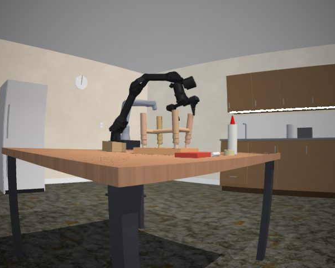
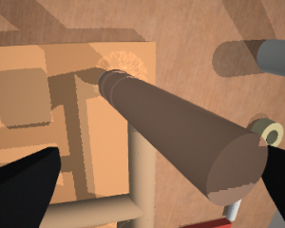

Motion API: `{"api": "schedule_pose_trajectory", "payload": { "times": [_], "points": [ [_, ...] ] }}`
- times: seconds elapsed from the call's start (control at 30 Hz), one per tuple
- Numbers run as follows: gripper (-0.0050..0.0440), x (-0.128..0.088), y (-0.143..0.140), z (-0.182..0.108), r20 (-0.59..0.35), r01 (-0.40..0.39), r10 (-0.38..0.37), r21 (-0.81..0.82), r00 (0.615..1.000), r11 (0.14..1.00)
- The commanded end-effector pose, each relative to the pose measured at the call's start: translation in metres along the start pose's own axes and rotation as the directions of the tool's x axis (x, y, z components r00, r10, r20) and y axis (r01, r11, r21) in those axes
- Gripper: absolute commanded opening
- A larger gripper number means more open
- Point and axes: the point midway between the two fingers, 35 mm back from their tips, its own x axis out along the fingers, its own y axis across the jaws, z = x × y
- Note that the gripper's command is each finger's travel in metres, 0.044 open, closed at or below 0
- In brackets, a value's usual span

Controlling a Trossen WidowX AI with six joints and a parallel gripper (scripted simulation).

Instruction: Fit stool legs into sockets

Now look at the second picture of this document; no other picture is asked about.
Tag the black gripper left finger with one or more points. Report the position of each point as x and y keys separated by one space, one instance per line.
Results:
x=26 y=188

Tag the red flat rectangular block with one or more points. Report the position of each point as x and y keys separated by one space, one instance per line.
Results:
x=217 y=223

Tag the white cylinder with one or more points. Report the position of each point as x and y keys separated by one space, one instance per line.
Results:
x=232 y=211

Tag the grey cylinder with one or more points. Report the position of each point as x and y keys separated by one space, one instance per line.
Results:
x=271 y=57

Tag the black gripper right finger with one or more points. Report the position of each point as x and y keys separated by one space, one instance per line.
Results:
x=274 y=177

